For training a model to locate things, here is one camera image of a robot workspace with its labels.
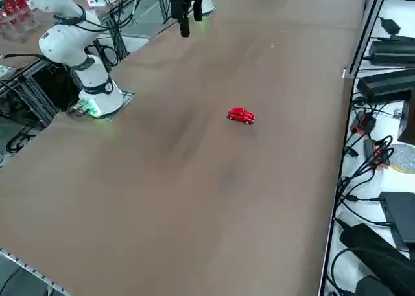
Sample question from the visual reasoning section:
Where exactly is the long black power brick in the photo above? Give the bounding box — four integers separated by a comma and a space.
356, 69, 415, 102
368, 40, 415, 66

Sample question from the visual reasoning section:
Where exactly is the black cable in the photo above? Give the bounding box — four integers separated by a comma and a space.
337, 135, 395, 212

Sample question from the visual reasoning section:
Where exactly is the red storage crate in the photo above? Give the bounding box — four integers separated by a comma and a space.
0, 0, 32, 27

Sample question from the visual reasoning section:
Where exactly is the black device with red lights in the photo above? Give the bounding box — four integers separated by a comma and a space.
351, 111, 377, 135

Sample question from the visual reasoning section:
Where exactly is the small black power adapter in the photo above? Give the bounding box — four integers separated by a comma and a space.
379, 16, 401, 35

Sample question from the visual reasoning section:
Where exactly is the red toy car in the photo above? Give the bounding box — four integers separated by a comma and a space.
226, 106, 257, 126

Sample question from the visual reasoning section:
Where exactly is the silver round disc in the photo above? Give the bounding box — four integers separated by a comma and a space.
388, 142, 415, 174

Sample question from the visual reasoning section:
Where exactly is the aluminium table frame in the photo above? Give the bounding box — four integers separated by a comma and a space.
0, 54, 67, 130

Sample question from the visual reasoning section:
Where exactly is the flat black box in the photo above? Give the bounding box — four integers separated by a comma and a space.
378, 191, 415, 252

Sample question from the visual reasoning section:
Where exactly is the aluminium profile post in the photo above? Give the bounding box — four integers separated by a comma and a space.
342, 0, 389, 80

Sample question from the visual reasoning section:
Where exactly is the aluminium profile rail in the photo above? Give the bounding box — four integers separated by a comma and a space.
0, 246, 71, 296

